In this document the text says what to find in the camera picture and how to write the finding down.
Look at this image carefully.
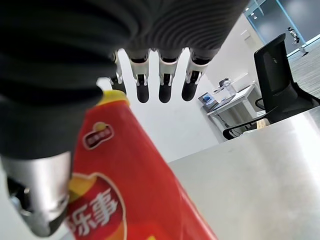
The black office chair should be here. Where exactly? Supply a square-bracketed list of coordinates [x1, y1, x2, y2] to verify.
[222, 33, 320, 140]

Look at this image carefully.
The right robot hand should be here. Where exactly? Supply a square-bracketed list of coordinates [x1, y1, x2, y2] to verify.
[0, 0, 250, 238]

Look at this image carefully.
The white wall sign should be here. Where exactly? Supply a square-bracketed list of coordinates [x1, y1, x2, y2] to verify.
[242, 30, 254, 46]

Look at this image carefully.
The open laptop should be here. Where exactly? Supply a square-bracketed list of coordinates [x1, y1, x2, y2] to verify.
[198, 92, 221, 111]

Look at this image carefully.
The white desk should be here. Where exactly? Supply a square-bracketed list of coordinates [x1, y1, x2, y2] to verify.
[206, 83, 268, 132]

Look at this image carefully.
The clear plastic container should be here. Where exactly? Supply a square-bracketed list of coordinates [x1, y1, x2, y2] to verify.
[214, 78, 236, 103]

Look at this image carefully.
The red potato chip bag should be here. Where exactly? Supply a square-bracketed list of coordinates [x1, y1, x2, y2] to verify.
[60, 77, 218, 240]

